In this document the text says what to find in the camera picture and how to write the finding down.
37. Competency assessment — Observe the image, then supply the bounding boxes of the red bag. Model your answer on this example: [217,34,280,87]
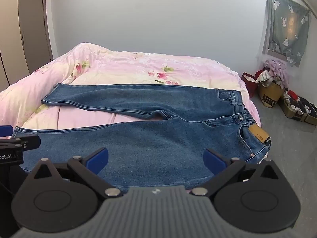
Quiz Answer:
[241,72,260,98]

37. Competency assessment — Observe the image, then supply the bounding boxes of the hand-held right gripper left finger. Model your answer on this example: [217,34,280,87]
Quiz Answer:
[25,147,123,199]

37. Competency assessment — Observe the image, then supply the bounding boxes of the pile of clothes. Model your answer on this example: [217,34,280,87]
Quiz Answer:
[256,59,290,89]

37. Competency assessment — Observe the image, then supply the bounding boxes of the cardboard box with clothes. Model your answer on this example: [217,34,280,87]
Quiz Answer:
[279,90,317,126]

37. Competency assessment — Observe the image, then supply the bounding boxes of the pink floral quilt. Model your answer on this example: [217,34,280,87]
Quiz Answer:
[0,43,262,196]

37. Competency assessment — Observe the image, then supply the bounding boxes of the beige wardrobe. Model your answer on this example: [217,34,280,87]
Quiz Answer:
[0,0,20,92]

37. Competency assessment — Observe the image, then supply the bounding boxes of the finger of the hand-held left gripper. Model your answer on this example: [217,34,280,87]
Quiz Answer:
[0,126,14,138]
[0,136,41,152]

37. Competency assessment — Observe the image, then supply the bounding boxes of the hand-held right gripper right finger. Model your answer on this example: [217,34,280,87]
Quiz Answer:
[192,149,285,199]

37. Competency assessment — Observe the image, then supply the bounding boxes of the blue denim pants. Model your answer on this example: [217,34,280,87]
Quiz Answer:
[11,83,271,189]

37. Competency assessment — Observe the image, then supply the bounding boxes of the green cactus print curtain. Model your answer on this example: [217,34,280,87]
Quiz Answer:
[262,0,312,67]

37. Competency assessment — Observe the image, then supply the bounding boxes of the grey door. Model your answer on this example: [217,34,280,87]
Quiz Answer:
[18,0,53,76]

